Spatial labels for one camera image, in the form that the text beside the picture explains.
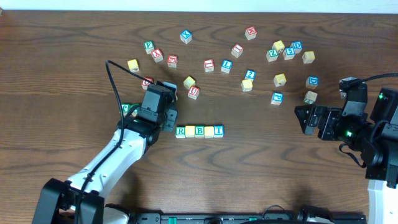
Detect green R block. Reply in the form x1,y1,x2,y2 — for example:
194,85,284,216
175,126,186,139

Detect yellow O block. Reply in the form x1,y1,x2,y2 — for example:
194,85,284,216
185,126,195,138
204,126,215,138

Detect green B block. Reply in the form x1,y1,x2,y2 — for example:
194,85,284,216
195,126,205,138

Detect blue T block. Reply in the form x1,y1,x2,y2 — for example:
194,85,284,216
214,125,224,138

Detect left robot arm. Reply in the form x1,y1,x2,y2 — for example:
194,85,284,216
33,82,178,223

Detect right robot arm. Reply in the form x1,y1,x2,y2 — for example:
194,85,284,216
295,78,397,223

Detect green 7 block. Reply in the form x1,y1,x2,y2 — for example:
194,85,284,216
303,91,318,104

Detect red U block left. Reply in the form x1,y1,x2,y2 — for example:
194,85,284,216
141,77,154,90

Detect red u block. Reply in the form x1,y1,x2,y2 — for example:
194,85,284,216
141,77,154,90
188,86,200,100

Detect green N block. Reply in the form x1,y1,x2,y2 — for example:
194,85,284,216
131,103,140,117

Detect green J block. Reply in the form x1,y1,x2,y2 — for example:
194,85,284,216
121,103,131,116

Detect blue D block right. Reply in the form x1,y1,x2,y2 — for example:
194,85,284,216
305,76,319,89

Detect blue d block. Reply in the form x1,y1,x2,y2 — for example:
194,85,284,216
290,41,303,54
305,76,319,89

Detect blue P block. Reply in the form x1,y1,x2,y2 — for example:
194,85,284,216
271,92,284,105

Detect red U block centre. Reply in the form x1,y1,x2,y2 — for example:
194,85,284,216
188,86,200,100

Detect yellow tilted block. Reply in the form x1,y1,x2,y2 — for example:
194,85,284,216
183,76,196,90

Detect red E block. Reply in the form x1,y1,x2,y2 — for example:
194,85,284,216
167,55,178,68

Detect yellow block far left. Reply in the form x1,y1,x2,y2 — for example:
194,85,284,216
127,59,140,73

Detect yellow K block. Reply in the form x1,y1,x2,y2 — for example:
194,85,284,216
274,73,287,86

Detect green F block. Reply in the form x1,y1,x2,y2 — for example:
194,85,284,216
144,40,155,54

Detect yellow B block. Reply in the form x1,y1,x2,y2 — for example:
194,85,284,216
302,51,315,64

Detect red I block centre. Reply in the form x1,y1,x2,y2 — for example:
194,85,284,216
204,59,215,72

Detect red i block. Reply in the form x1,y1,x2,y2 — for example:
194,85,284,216
204,59,215,72
231,44,244,58

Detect blue 5 block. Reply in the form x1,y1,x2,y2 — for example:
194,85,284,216
283,47,295,60

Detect yellow S block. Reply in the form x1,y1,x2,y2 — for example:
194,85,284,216
241,79,253,91

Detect green Z block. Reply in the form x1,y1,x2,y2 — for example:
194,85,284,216
266,49,279,62

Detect blue X block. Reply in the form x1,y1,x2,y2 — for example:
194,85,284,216
180,30,192,44

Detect blue D block upper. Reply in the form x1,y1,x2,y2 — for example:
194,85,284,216
290,41,303,54

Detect blue 2 block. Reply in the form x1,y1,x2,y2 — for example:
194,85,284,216
244,70,256,82

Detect yellow block with picture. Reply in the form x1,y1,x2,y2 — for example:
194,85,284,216
272,40,285,54

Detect blue L block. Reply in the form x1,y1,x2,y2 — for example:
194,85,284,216
221,59,233,73

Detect red I block upper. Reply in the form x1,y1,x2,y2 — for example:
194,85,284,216
231,44,244,58

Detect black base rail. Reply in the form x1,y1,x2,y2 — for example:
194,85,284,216
130,212,368,224

